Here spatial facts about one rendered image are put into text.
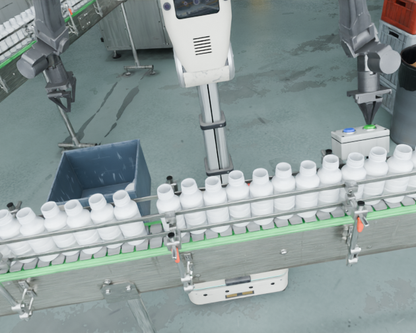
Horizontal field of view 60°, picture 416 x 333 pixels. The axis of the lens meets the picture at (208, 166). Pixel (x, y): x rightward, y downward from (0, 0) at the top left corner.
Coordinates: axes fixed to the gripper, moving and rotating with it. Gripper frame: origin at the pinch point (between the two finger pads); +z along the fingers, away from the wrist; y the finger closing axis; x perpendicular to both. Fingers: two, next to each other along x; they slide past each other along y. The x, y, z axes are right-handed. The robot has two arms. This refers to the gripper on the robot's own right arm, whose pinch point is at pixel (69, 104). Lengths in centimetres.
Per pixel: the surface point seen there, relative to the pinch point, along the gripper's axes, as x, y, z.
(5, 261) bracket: -13, 47, 17
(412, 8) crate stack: 195, -142, 39
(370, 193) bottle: 83, 42, 17
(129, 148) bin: 10.4, -14.2, 30.9
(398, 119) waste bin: 178, -100, 100
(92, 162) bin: -6.1, -13.7, 34.4
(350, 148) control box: 83, 28, 12
